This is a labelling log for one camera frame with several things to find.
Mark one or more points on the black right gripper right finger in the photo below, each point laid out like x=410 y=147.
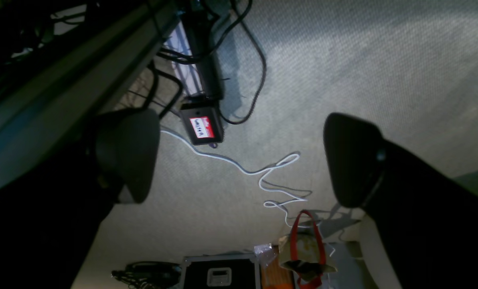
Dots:
x=355 y=154

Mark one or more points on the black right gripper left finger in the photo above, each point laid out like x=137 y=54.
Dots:
x=123 y=151

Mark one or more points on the black power adapter red label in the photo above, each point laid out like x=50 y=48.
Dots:
x=202 y=121

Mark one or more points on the black aluminium-edged case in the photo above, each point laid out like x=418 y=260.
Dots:
x=229 y=271

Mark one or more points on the grey table frame beam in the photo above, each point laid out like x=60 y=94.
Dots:
x=48 y=97

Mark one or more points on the beige bag red handles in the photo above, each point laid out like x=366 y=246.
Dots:
x=303 y=252

